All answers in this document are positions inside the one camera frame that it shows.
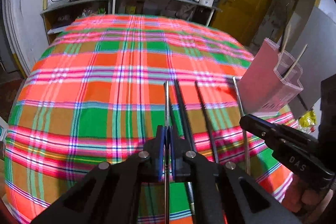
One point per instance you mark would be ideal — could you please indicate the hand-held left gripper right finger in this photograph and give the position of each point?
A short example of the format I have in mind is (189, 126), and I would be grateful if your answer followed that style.
(173, 157)

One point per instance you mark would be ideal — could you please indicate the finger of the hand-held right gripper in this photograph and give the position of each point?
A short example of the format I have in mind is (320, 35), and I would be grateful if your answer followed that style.
(265, 127)

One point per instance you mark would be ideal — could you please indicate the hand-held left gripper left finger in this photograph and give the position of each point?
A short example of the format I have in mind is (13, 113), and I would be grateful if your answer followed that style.
(160, 154)

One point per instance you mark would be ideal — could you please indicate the pink plastic utensil basket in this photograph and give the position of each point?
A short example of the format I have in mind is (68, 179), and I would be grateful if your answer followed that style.
(265, 77)

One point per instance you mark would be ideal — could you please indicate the light wooden chopstick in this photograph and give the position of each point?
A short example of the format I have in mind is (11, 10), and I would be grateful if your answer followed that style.
(286, 36)
(298, 60)

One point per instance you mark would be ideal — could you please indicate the yellow snack packet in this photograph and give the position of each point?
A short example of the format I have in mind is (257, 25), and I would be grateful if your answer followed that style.
(307, 120)

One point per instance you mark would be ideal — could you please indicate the grey panel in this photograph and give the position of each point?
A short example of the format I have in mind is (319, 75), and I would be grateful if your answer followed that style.
(315, 50)

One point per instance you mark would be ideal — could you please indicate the plaid tablecloth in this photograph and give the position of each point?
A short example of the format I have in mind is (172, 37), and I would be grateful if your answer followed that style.
(92, 82)

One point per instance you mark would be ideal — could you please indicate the steel kitchen counter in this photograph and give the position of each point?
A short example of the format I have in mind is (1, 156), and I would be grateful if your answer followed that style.
(78, 5)

